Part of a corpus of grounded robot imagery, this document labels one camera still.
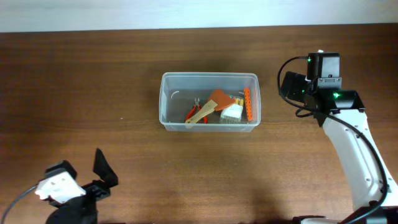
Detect orange bit holder strip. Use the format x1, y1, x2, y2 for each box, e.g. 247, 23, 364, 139
244, 87, 253, 121

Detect pack of coloured markers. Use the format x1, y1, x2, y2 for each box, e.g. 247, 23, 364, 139
220, 96, 244, 124

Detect orange scraper wooden handle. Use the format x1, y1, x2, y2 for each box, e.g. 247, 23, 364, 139
185, 89, 235, 128

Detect red handled cutting pliers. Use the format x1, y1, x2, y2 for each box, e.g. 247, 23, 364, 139
185, 98, 208, 124

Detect clear plastic container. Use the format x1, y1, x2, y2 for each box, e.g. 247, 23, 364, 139
158, 72, 261, 133

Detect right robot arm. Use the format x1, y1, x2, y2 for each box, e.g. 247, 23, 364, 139
277, 51, 397, 223

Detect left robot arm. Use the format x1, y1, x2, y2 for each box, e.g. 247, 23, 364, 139
36, 148, 119, 224

